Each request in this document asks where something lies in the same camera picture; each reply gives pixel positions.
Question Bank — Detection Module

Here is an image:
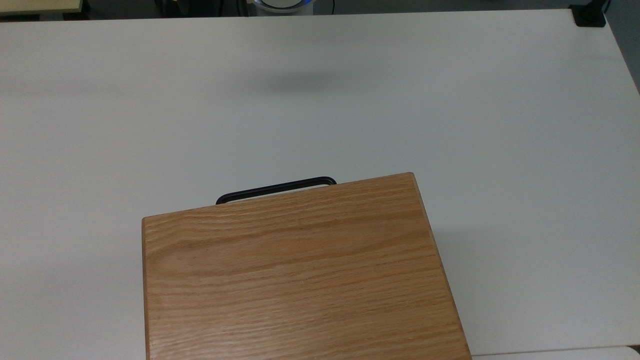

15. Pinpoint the light wooden side table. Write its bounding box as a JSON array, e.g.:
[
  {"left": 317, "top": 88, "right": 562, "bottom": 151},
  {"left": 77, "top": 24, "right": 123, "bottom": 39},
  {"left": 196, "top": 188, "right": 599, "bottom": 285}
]
[{"left": 0, "top": 0, "right": 85, "bottom": 15}]

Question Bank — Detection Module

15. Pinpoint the wooden drawer with black handle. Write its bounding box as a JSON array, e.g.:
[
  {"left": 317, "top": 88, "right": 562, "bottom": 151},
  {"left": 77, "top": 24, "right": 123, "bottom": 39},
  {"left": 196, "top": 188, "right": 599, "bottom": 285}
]
[{"left": 215, "top": 176, "right": 338, "bottom": 205}]

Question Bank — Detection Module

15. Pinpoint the black table clamp mount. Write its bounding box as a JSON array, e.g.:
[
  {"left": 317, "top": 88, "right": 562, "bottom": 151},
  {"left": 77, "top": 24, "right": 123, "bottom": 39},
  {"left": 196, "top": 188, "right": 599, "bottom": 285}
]
[{"left": 569, "top": 0, "right": 612, "bottom": 28}]

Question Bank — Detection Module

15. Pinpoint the oak wooden drawer cabinet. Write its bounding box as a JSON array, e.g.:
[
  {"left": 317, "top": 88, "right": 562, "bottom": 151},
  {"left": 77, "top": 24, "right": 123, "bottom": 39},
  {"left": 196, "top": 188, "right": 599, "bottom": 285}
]
[{"left": 141, "top": 172, "right": 473, "bottom": 360}]

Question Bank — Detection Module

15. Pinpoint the white robot base blue ring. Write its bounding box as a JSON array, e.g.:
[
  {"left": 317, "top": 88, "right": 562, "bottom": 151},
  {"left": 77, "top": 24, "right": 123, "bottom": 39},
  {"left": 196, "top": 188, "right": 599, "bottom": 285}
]
[{"left": 248, "top": 0, "right": 316, "bottom": 17}]

